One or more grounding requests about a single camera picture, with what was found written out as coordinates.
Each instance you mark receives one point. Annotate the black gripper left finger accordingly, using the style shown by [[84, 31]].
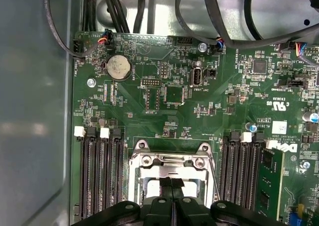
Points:
[[162, 211]]

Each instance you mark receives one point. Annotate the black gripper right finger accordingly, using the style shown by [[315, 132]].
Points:
[[185, 211]]

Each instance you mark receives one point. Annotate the silver Intel CPU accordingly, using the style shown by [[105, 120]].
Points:
[[152, 188]]

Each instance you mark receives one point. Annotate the metal socket cover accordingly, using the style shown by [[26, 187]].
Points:
[[194, 172]]

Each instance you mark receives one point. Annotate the metal locking lever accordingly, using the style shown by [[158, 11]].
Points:
[[215, 178]]

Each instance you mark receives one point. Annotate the black RAM slot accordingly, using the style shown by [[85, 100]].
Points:
[[229, 176], [253, 176], [96, 176], [108, 176], [241, 176], [83, 176], [120, 176]]

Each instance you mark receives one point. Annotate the CPU socket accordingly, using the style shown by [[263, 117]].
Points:
[[139, 158]]

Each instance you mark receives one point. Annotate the blue expansion slot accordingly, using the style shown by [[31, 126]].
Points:
[[296, 221]]

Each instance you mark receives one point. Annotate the RAM stick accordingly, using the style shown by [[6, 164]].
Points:
[[270, 186]]

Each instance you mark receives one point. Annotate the green motherboard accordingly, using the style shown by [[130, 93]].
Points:
[[139, 111]]

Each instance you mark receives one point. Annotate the silver internal USB port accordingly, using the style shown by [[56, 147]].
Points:
[[197, 77]]

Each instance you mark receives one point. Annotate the round coin battery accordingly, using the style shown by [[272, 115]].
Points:
[[118, 67]]

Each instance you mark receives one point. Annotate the black open PC case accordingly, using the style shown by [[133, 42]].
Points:
[[32, 86]]

